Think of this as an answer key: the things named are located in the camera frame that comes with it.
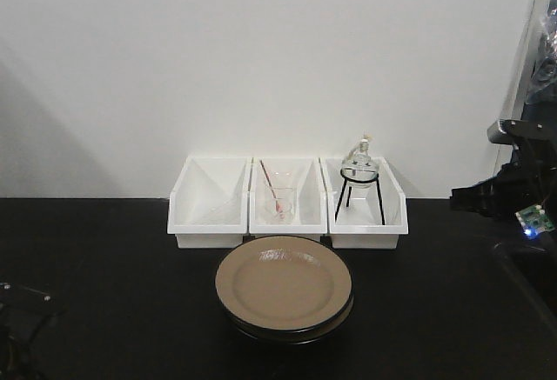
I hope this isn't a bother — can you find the middle white plastic bin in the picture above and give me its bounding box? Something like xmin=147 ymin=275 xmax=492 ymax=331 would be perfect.
xmin=248 ymin=157 xmax=327 ymax=241

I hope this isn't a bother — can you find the plastic bag of pegs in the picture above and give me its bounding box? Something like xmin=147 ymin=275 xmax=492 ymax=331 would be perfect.
xmin=527 ymin=0 xmax=556 ymax=104

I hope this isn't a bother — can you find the black lab sink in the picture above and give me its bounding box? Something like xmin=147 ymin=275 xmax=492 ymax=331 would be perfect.
xmin=492 ymin=243 xmax=556 ymax=338

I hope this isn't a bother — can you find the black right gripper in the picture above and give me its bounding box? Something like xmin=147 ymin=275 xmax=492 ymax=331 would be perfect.
xmin=450 ymin=119 xmax=556 ymax=220

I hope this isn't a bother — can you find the grey pegboard drying rack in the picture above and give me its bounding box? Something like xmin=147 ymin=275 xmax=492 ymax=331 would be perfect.
xmin=498 ymin=0 xmax=551 ymax=119

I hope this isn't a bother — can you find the white plastic bin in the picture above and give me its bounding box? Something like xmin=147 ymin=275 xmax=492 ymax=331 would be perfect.
xmin=167 ymin=157 xmax=252 ymax=249
xmin=319 ymin=157 xmax=408 ymax=250
xmin=248 ymin=157 xmax=327 ymax=241

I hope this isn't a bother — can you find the right green circuit board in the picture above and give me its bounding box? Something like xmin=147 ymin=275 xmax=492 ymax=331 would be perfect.
xmin=515 ymin=204 xmax=556 ymax=239

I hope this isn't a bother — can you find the left white plastic bin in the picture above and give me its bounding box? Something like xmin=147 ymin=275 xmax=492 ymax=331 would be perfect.
xmin=167 ymin=157 xmax=252 ymax=249

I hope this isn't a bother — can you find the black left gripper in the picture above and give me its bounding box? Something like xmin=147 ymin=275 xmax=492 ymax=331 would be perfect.
xmin=1 ymin=282 xmax=64 ymax=379

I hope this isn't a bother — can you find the right white plastic bin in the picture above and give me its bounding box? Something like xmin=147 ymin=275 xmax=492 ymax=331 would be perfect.
xmin=319 ymin=157 xmax=408 ymax=250

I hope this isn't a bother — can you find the black wire tripod stand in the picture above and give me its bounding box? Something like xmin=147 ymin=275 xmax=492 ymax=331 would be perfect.
xmin=334 ymin=167 xmax=386 ymax=225

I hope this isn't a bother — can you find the glass flask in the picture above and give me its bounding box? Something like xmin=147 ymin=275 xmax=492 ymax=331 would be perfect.
xmin=340 ymin=135 xmax=379 ymax=189

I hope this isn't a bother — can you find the beige circular plate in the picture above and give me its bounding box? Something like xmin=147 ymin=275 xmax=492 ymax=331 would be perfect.
xmin=221 ymin=292 xmax=356 ymax=347
xmin=215 ymin=236 xmax=352 ymax=331

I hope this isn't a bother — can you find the glass beaker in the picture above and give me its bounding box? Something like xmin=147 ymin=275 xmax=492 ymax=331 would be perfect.
xmin=263 ymin=187 xmax=296 ymax=224

